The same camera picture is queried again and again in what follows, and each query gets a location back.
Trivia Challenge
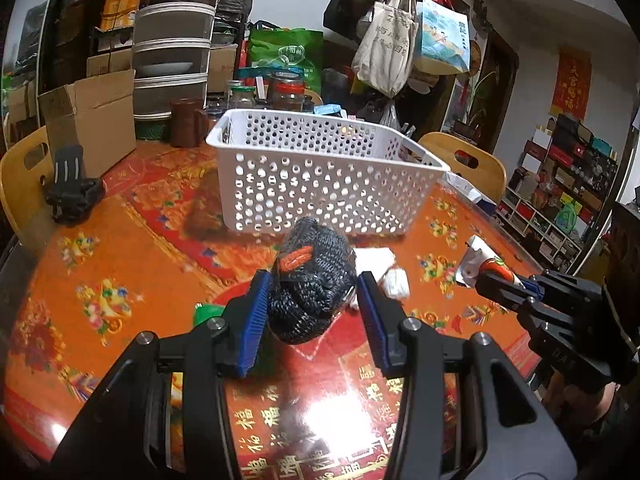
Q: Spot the wooden chair with handle slot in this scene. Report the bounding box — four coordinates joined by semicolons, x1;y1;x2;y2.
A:
0;125;56;246
417;131;508;206

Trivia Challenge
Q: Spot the black plastic stand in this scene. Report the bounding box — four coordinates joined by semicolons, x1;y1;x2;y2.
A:
41;145;107;226

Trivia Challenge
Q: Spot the open cardboard box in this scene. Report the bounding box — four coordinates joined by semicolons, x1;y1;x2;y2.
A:
37;68;138;179

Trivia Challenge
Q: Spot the black knit gloves bundle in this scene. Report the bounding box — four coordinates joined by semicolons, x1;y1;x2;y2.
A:
267;217;358;346

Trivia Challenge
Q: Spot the green foil packet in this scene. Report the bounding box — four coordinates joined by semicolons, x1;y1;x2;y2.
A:
192;302;226;328

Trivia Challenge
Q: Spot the empty glass jar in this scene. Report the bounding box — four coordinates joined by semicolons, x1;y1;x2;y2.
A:
227;80;258;111

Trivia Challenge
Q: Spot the glass jar of pickles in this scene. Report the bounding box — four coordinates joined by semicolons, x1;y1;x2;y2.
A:
272;72;306;112

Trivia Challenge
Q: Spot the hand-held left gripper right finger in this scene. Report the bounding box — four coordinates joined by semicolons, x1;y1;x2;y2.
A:
356;271;576;480

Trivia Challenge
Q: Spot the cluttered storage shelf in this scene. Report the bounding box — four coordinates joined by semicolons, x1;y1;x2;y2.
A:
495;112;621;271

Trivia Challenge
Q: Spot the person's right forearm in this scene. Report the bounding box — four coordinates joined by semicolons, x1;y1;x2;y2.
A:
542;375;631;441

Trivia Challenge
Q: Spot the red printed tablecloth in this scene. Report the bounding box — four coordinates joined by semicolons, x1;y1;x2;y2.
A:
2;137;556;480

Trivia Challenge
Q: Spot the stacked mesh food cover rack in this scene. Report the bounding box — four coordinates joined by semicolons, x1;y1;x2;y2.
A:
131;0;223;121

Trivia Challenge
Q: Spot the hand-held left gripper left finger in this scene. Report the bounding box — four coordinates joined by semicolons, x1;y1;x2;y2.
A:
50;270;276;480

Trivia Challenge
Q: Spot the black hanging bag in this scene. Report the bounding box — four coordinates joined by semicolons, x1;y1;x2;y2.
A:
322;0;396;43

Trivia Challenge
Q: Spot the beige canvas tote bag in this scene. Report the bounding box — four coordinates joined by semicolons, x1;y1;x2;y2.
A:
351;0;418;98

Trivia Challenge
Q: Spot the printed foil snack packet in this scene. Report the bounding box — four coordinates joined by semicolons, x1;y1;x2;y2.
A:
457;235;526;291

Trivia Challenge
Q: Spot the white perforated plastic basket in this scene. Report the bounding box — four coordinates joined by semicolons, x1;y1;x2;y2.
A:
205;108;452;237

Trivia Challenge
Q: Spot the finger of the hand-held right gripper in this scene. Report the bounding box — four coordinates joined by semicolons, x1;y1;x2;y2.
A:
520;272;556;306
474;271;538;320

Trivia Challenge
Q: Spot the brown ceramic mug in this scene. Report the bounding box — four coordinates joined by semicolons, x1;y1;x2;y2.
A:
169;98;208;148

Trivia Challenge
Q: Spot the green shopping bag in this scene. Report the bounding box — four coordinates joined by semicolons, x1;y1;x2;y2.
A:
247;22;325;93

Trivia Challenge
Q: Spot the blue printed paper bag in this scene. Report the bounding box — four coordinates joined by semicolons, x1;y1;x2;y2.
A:
412;0;471;76

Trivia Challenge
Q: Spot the yellow printed carton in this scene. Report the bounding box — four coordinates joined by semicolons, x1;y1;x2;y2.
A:
100;0;141;31

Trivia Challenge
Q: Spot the mirrored cabinet door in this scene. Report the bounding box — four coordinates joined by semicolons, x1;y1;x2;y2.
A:
0;0;66;148

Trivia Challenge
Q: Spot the red wall poster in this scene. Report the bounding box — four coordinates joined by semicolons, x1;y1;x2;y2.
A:
550;47;593;121

